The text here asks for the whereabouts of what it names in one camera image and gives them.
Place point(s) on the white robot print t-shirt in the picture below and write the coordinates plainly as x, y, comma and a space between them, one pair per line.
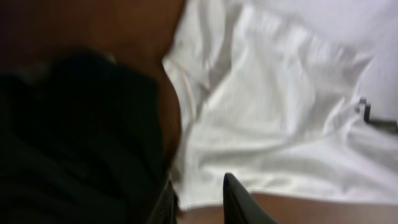
268, 91

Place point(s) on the folded black garment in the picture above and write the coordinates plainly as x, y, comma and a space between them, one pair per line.
84, 146

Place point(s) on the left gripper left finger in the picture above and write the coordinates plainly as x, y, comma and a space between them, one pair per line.
166, 207

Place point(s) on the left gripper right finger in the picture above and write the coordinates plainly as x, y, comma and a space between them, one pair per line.
238, 205

